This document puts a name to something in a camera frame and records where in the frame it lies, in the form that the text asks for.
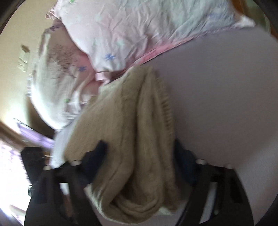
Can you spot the white wall switch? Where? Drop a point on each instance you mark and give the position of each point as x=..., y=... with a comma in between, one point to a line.
x=23, y=59

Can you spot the pink floral pillow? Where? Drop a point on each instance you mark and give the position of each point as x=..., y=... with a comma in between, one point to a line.
x=139, y=30

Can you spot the black chair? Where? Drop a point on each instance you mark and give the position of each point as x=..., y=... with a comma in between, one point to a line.
x=32, y=165

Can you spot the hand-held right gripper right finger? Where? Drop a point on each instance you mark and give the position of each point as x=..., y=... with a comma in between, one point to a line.
x=186, y=165

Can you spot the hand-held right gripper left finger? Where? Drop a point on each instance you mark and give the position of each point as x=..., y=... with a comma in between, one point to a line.
x=95, y=159

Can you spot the white patterned pillow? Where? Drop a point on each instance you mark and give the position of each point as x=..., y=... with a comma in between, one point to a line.
x=58, y=82

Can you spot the beige knitted sweater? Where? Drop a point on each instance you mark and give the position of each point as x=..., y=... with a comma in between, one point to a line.
x=134, y=139

